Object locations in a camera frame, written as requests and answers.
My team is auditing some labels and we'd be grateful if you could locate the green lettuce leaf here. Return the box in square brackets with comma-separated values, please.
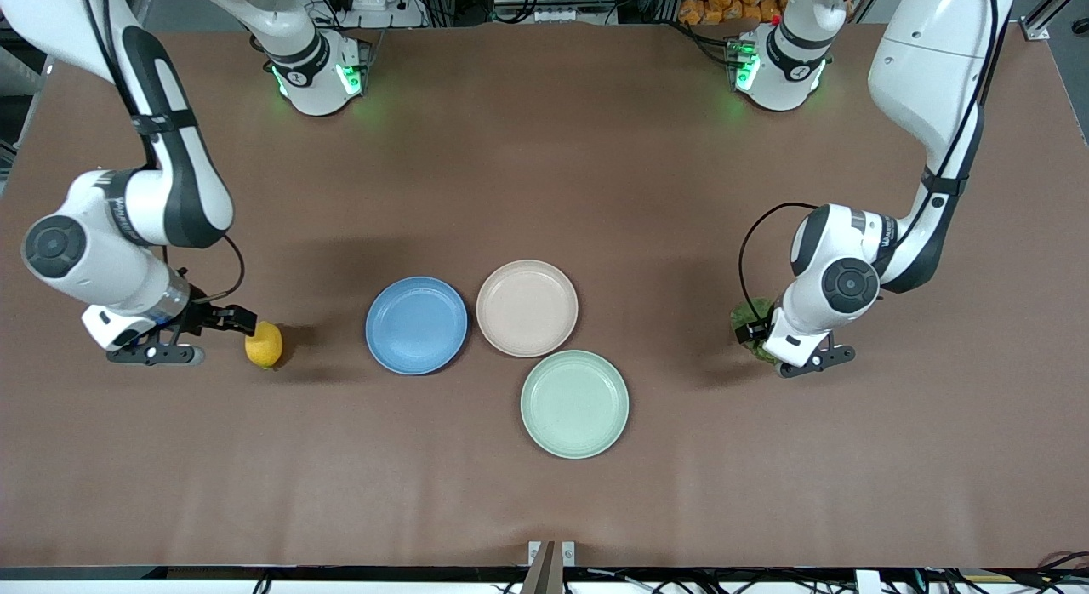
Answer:
[729, 298, 778, 365]

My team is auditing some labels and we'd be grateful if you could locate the yellow lemon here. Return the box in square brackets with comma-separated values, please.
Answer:
[245, 321, 283, 370]

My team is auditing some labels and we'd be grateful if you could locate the blue round plate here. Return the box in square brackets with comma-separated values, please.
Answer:
[365, 276, 469, 376]

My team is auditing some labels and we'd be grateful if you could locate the pale green round plate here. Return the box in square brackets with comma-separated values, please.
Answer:
[520, 349, 630, 460]

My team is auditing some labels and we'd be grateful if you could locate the beige pink round plate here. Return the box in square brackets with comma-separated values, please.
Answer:
[476, 260, 579, 358]

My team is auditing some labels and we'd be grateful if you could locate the bag of oranges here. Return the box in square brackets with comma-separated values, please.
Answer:
[678, 0, 788, 26]

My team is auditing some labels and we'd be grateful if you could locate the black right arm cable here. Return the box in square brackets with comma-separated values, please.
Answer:
[77, 0, 247, 306]

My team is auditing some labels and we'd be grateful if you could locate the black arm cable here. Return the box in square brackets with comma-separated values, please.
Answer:
[738, 0, 1001, 327]
[77, 0, 247, 306]

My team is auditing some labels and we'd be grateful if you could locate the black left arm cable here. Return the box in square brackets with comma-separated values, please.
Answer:
[738, 0, 1001, 327]

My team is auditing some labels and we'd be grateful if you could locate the metal bracket at table edge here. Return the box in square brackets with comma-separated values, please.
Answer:
[527, 540, 577, 594]

